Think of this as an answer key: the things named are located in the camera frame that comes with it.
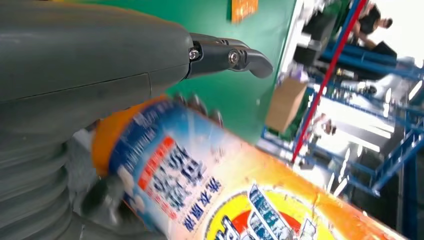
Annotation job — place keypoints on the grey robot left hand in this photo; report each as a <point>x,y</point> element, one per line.
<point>82,59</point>

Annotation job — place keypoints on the orange detergent bottle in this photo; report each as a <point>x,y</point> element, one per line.
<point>245,10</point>
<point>265,198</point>

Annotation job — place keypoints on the brown cardboard box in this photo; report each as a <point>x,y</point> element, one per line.
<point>286,104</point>

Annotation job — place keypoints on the black zip bag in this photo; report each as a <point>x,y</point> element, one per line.
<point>311,54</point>

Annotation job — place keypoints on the red bar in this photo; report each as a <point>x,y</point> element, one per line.
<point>328,76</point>

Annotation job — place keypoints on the blue shelving rack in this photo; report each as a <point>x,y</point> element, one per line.
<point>364,59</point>

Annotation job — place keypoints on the person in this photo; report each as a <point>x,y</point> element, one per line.
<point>369,21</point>

